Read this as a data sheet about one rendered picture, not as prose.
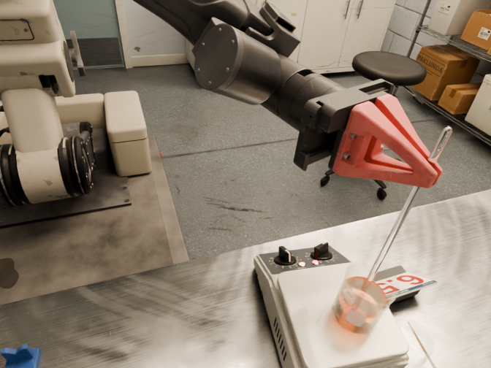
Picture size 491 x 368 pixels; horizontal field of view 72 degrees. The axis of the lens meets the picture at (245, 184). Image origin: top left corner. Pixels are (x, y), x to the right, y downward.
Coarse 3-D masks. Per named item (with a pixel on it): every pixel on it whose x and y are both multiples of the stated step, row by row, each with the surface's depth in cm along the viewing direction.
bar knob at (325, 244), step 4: (320, 244) 50; (324, 244) 50; (328, 244) 50; (316, 248) 48; (320, 248) 48; (324, 248) 49; (328, 248) 50; (312, 252) 50; (316, 252) 48; (320, 252) 49; (324, 252) 50; (328, 252) 50; (312, 256) 49; (316, 256) 48; (320, 256) 49; (324, 256) 49; (328, 256) 49; (320, 260) 48; (324, 260) 48
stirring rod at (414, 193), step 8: (448, 128) 24; (440, 136) 24; (448, 136) 24; (440, 144) 24; (432, 152) 25; (440, 152) 25; (432, 160) 25; (416, 192) 27; (408, 200) 28; (408, 208) 28; (400, 216) 29; (400, 224) 30; (392, 232) 30; (392, 240) 31; (384, 248) 32; (384, 256) 32; (376, 264) 33; (368, 280) 35
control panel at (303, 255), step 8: (304, 248) 53; (312, 248) 53; (264, 256) 51; (272, 256) 50; (296, 256) 50; (304, 256) 50; (336, 256) 49; (272, 264) 48; (296, 264) 47; (312, 264) 47; (320, 264) 47; (328, 264) 47; (272, 272) 45; (280, 272) 45
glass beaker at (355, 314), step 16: (368, 256) 36; (352, 272) 37; (368, 272) 37; (384, 272) 36; (352, 288) 33; (384, 288) 36; (336, 304) 37; (352, 304) 34; (368, 304) 33; (384, 304) 32; (336, 320) 37; (352, 320) 35; (368, 320) 34; (352, 336) 37
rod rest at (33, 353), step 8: (24, 344) 39; (8, 352) 38; (16, 352) 39; (24, 352) 39; (32, 352) 40; (40, 352) 41; (8, 360) 39; (16, 360) 39; (24, 360) 40; (32, 360) 40
